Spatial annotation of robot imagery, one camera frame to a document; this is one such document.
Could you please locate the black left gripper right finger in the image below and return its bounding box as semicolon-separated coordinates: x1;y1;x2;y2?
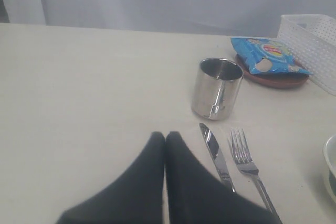
165;131;276;223

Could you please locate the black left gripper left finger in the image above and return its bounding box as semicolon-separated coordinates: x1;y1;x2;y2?
57;132;165;223

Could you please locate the silver table knife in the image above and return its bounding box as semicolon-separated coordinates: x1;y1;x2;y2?
199;123;236;193

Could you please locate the silver fork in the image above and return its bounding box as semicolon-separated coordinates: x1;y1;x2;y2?
229;129;279;218

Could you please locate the steel cup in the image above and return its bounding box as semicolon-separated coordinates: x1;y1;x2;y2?
191;58;244;121

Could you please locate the white ceramic bowl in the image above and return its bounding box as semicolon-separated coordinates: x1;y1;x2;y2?
323;135;335;202

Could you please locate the brown round plate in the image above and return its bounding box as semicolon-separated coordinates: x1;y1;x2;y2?
235;54;309;89

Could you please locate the blue Lays chips bag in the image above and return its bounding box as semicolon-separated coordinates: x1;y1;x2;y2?
230;37;310;75

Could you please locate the white perforated plastic basket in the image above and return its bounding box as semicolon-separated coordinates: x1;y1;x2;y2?
277;14;335;95

